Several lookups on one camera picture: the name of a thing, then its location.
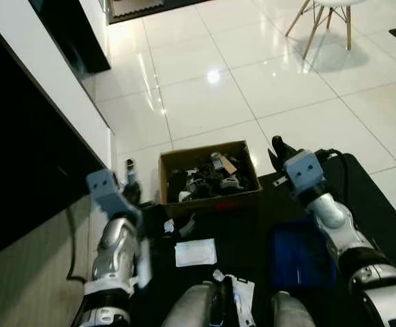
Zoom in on large black floor mat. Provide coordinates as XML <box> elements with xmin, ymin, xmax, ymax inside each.
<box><xmin>138</xmin><ymin>153</ymin><xmax>396</xmax><ymax>327</ymax></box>

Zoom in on small white paper scrap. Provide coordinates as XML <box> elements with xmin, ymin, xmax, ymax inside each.
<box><xmin>162</xmin><ymin>219</ymin><xmax>179</xmax><ymax>236</ymax></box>

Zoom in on brown paper tag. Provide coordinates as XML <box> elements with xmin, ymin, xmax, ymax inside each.
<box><xmin>218</xmin><ymin>159</ymin><xmax>236</xmax><ymax>174</ymax></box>

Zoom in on black hardware pile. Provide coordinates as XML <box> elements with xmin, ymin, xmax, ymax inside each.
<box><xmin>167</xmin><ymin>151</ymin><xmax>256</xmax><ymax>204</ymax></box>

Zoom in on brown cardboard box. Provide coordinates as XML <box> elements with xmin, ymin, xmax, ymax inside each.
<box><xmin>159</xmin><ymin>140</ymin><xmax>264</xmax><ymax>218</ymax></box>

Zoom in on white flat packet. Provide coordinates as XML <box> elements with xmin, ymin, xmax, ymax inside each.
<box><xmin>174</xmin><ymin>238</ymin><xmax>218</xmax><ymax>268</ymax></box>

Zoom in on long black low cabinet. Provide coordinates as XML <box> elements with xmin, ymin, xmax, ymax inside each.
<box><xmin>0</xmin><ymin>7</ymin><xmax>111</xmax><ymax>266</ymax></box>

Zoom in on silver left robot leg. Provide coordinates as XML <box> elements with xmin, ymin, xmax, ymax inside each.
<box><xmin>159</xmin><ymin>282</ymin><xmax>234</xmax><ymax>327</ymax></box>

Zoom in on silver robot leg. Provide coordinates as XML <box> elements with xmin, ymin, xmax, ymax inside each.
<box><xmin>271</xmin><ymin>290</ymin><xmax>318</xmax><ymax>327</ymax></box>
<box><xmin>159</xmin><ymin>282</ymin><xmax>234</xmax><ymax>327</ymax></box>

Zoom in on white crumpled plastic wrapper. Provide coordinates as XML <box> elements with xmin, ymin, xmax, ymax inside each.
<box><xmin>213</xmin><ymin>269</ymin><xmax>257</xmax><ymax>327</ymax></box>

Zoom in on white chair with wooden legs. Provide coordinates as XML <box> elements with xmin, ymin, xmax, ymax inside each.
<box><xmin>284</xmin><ymin>0</ymin><xmax>370</xmax><ymax>60</ymax></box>

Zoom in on silver right robot leg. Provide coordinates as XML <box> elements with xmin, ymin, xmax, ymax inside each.
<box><xmin>271</xmin><ymin>290</ymin><xmax>318</xmax><ymax>327</ymax></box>

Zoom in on grey ribbed doormat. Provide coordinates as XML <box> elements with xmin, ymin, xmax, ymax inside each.
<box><xmin>110</xmin><ymin>0</ymin><xmax>166</xmax><ymax>18</ymax></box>

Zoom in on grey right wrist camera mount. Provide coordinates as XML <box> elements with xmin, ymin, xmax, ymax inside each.
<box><xmin>284</xmin><ymin>151</ymin><xmax>327</xmax><ymax>200</ymax></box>

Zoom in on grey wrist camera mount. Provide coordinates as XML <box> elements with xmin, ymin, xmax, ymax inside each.
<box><xmin>284</xmin><ymin>151</ymin><xmax>327</xmax><ymax>200</ymax></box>
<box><xmin>87</xmin><ymin>169</ymin><xmax>144</xmax><ymax>220</ymax></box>

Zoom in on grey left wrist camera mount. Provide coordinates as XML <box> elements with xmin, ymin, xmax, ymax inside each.
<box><xmin>87</xmin><ymin>169</ymin><xmax>144</xmax><ymax>220</ymax></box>

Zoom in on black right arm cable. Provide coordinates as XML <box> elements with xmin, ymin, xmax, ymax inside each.
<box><xmin>318</xmin><ymin>148</ymin><xmax>352</xmax><ymax>206</ymax></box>

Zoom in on thin black floor cable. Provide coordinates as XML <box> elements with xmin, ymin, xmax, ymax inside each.
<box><xmin>64</xmin><ymin>203</ymin><xmax>91</xmax><ymax>284</ymax></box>

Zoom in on black wall cabinet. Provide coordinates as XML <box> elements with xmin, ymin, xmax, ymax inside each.
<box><xmin>29</xmin><ymin>0</ymin><xmax>112</xmax><ymax>75</ymax></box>

